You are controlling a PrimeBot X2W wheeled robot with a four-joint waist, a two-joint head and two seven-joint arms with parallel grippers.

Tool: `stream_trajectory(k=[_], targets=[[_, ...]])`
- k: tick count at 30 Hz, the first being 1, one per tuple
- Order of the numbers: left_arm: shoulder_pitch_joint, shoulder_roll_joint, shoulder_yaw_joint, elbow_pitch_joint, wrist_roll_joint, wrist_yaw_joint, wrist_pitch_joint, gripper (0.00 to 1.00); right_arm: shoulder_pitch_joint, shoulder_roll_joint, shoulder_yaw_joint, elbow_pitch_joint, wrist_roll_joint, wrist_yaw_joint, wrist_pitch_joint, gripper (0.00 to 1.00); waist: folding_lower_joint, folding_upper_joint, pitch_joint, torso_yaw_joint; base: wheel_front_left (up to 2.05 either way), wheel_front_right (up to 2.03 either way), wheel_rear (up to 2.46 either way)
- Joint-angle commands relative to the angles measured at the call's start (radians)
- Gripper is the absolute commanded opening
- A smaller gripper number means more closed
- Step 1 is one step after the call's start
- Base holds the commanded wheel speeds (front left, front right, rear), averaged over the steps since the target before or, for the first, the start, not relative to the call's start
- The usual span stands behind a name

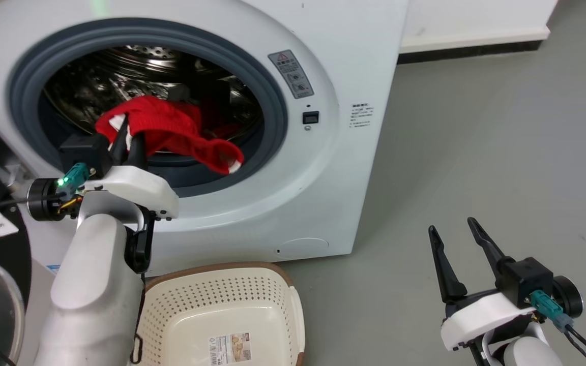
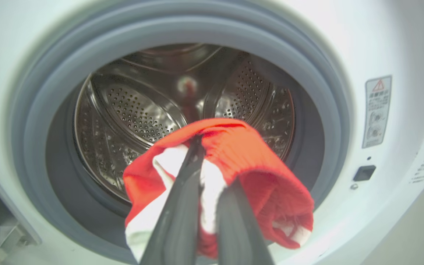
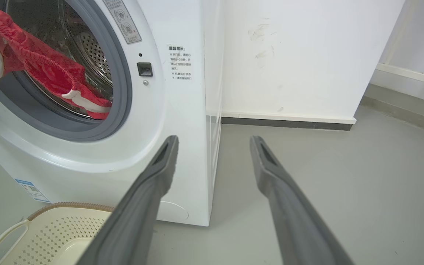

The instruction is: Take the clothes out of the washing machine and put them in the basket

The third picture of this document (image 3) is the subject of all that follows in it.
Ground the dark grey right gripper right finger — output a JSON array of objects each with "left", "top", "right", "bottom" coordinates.
[{"left": 250, "top": 136, "right": 355, "bottom": 265}]

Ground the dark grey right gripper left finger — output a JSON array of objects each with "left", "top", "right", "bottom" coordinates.
[{"left": 77, "top": 135, "right": 179, "bottom": 265}]

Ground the red and white garment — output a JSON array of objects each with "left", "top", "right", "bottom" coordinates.
[{"left": 0, "top": 1, "right": 112, "bottom": 120}]

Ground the cream perforated laundry basket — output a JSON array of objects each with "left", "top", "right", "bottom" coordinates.
[{"left": 0, "top": 202, "right": 116, "bottom": 265}]

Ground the white front-load washing machine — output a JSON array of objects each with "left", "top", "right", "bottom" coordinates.
[{"left": 0, "top": 0, "right": 225, "bottom": 227}]

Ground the white framed glass partition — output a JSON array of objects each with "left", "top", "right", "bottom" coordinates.
[{"left": 370, "top": 0, "right": 424, "bottom": 98}]

